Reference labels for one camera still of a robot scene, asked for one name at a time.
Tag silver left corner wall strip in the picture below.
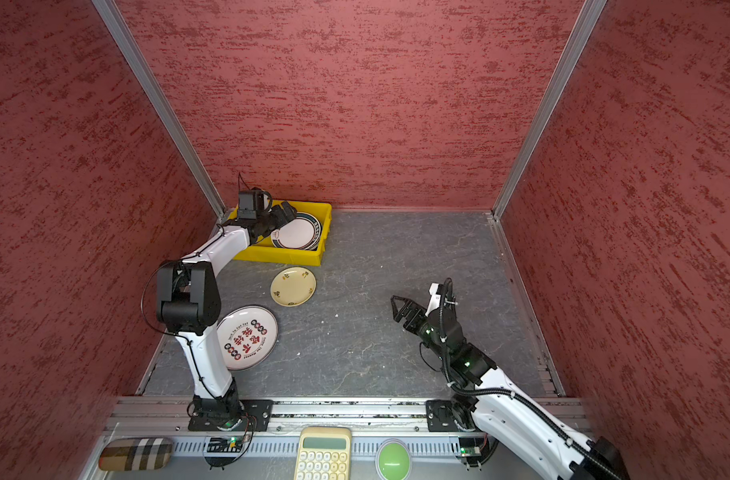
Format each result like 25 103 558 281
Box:
92 0 227 219

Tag small cream plate with calligraphy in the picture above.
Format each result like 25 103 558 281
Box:
270 267 317 307

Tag yellow plastic bin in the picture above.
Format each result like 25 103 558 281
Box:
234 200 333 266

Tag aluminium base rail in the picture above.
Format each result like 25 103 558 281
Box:
100 396 504 463

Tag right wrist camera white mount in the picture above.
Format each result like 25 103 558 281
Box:
425 283 457 317

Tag silver corner wall strip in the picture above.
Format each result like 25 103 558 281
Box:
492 0 607 222
92 0 227 219

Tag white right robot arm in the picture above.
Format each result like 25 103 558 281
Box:
390 294 629 479

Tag left green circuit board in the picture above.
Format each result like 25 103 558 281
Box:
205 437 243 455

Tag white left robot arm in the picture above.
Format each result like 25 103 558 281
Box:
156 188 298 430

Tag green circuit board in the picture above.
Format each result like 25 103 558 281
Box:
205 437 243 455
458 437 488 457

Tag plaid fabric pouch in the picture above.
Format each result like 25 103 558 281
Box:
98 437 174 472

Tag green round push button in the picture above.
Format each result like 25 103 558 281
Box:
375 439 412 480

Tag yellow calculator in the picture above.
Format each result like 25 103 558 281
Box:
294 426 353 480

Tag silver right corner wall strip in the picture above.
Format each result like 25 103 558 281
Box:
492 0 607 222

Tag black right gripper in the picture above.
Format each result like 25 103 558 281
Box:
391 296 450 363

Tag white plate green red rim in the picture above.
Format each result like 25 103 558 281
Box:
271 212 323 250

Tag right green circuit board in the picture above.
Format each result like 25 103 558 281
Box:
458 437 488 457

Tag white plate red characters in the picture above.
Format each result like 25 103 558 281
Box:
217 306 279 371

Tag black corrugated cable hose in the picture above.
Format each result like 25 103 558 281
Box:
436 277 633 480

